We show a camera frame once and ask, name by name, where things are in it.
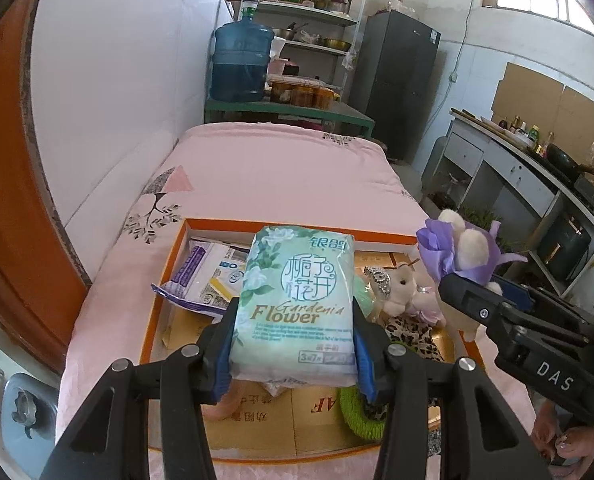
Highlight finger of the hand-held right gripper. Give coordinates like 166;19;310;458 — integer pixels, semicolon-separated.
494;279;544;312
437;271;529;332

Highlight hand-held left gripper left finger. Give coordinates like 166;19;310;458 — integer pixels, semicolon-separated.
39;299;241;480

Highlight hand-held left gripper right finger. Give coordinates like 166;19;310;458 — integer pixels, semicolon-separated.
353;301;548;480

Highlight lime green chenille scrubber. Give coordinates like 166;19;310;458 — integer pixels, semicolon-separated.
339;342;394;443

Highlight leopard print cloth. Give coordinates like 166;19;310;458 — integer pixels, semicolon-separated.
383;314;446;362

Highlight purple bouquet plush bear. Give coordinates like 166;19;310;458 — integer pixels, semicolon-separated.
416;208;528;342

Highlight green sponge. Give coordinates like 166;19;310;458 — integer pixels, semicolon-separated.
354;275;379;312

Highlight beige plush bear toy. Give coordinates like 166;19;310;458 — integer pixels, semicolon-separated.
364;262;446;328

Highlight orange cardboard tray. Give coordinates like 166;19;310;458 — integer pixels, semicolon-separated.
139;217;486;462

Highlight white blue small packet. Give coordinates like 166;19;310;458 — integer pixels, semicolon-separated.
209;257;251;307

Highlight green floral tissue pack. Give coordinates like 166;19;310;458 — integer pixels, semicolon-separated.
228;225;360;389

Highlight purple white wipes packet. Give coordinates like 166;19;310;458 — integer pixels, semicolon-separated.
151;240;250;317

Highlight person's right hand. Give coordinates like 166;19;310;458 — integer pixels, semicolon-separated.
531;401;594;467

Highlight green potted plants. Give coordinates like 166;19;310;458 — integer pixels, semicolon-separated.
470;205;504;227

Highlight white counter cabinet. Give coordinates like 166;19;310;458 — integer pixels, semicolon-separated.
419;110;594;311

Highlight black wok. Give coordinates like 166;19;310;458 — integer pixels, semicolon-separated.
547;142;594;181

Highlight grey gas cylinder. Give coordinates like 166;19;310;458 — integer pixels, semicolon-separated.
424;136;448;197

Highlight row of condiment bottles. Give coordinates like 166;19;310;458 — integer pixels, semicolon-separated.
500;115;556;156

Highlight dark grey refrigerator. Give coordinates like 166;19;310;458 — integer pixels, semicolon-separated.
349;10;441;164

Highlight green metal table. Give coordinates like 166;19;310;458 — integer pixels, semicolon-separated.
204;97;376;139

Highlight row of amber jars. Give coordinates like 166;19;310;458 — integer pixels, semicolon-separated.
267;77;336;109

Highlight blue water jug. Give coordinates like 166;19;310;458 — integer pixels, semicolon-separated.
209;20;276;104

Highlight white metal shelf rack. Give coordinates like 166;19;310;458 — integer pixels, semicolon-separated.
244;0;368;106

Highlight cardboard wall sheet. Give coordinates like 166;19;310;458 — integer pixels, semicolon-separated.
492;62;594;162

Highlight brown wooden door frame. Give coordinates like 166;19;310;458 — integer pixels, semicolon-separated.
0;0;94;377

